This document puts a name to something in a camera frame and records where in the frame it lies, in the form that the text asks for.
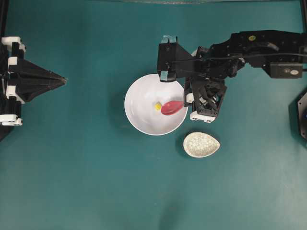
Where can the black left frame rail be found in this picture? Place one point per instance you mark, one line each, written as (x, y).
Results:
(3, 16)

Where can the red ceramic spoon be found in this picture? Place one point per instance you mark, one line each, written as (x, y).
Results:
(172, 107)

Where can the white round bowl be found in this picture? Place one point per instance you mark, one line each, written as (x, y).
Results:
(140, 101)

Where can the crackle glazed spoon rest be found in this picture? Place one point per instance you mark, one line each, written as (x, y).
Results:
(200, 145)

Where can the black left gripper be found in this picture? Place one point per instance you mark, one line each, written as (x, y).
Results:
(18, 92)

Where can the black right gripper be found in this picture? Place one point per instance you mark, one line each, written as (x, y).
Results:
(205, 96)

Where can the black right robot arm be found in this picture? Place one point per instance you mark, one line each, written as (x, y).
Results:
(280, 54)

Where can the yellow hexagonal prism block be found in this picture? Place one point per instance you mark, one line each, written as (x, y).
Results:
(158, 106)

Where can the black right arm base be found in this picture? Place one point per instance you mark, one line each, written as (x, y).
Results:
(298, 117)

